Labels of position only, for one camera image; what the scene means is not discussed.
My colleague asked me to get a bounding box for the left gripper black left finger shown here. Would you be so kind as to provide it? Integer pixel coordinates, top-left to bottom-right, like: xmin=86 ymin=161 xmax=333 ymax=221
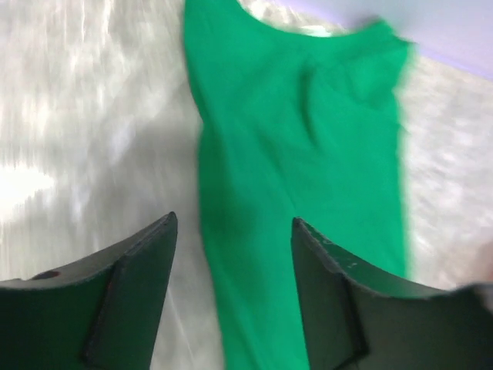
xmin=1 ymin=213 xmax=178 ymax=369

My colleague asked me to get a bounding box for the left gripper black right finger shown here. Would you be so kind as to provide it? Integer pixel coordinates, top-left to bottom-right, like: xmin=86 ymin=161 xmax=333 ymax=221
xmin=291 ymin=218 xmax=492 ymax=370

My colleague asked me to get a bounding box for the green t shirt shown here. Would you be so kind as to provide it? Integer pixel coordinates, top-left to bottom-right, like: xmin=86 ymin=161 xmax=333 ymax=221
xmin=183 ymin=0 xmax=411 ymax=369

